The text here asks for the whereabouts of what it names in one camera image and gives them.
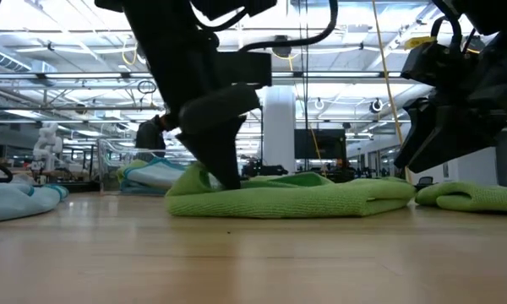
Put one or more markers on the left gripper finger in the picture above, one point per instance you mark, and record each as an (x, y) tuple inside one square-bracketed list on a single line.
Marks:
[(219, 148)]

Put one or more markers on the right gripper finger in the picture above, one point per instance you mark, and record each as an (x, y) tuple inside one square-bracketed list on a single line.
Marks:
[(420, 107), (448, 135)]

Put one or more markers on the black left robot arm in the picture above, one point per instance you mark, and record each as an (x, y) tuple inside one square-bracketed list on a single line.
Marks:
[(169, 34)]

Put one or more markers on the black background machine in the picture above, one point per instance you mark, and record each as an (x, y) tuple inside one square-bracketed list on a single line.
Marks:
[(264, 170)]

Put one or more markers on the black office chair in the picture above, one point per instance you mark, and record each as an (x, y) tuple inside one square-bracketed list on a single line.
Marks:
[(425, 180)]

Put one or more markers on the person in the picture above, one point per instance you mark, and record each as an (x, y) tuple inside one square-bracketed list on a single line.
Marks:
[(150, 137)]

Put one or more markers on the long ceiling light bar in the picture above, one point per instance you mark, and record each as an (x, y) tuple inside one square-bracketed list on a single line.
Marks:
[(88, 75)]

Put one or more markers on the clear plastic bin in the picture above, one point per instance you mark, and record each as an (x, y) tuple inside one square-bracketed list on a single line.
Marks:
[(105, 164)]

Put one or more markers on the white robot figure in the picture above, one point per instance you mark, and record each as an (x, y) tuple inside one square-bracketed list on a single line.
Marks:
[(48, 143)]

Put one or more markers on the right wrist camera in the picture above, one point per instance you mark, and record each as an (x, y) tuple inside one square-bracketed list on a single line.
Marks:
[(435, 63)]

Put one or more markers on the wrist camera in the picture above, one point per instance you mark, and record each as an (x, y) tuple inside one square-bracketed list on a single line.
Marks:
[(245, 67), (435, 63)]

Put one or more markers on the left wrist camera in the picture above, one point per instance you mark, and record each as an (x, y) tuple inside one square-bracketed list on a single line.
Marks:
[(245, 67)]

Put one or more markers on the black wall monitor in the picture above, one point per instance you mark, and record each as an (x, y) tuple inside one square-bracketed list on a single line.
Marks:
[(321, 143)]

